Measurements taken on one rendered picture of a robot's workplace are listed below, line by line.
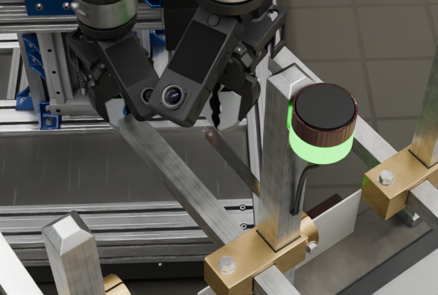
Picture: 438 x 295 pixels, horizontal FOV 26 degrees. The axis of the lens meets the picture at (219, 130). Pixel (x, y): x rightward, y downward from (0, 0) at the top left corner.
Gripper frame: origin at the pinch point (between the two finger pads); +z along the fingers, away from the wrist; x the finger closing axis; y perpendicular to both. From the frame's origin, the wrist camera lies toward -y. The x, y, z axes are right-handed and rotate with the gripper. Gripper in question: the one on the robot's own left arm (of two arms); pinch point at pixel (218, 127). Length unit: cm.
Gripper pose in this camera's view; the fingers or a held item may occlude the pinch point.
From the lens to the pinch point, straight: 103.0
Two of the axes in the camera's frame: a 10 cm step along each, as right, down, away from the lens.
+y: 5.6, -6.5, 5.2
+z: 0.0, 6.2, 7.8
